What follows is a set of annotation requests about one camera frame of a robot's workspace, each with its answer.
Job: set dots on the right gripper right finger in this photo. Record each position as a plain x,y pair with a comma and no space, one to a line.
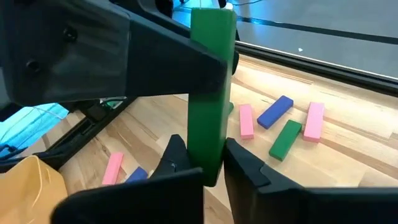
280,205

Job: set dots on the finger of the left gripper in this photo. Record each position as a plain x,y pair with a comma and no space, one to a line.
174,65
236,62

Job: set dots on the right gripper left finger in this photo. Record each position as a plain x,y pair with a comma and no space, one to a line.
140,202

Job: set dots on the purple-blue rectangular block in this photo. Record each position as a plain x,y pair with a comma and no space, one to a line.
275,112
136,175

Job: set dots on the pink rectangular block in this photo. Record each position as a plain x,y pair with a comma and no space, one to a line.
112,168
246,121
314,121

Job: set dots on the green rectangular block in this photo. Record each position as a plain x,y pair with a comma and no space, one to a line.
208,130
285,140

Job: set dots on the yellow plastic bin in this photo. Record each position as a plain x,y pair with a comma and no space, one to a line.
28,193

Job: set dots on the black aluminium table frame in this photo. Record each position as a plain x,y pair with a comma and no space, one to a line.
342,73

